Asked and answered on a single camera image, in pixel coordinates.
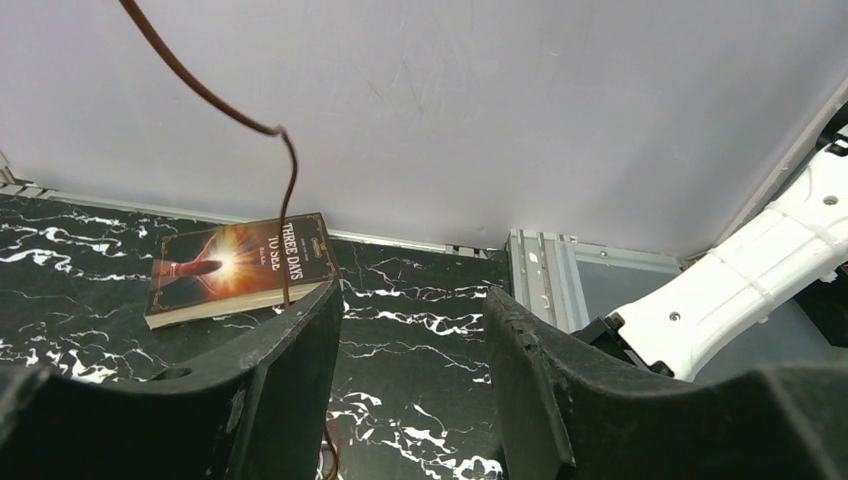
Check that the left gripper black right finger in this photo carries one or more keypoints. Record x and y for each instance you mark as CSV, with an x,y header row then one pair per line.
x,y
570,411

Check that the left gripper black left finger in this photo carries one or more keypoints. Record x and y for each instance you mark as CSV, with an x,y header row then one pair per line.
x,y
252,408

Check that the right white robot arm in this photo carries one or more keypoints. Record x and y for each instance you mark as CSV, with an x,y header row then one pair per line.
x,y
798,238

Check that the brown book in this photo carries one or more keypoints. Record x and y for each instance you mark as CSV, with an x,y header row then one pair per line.
x,y
235,268

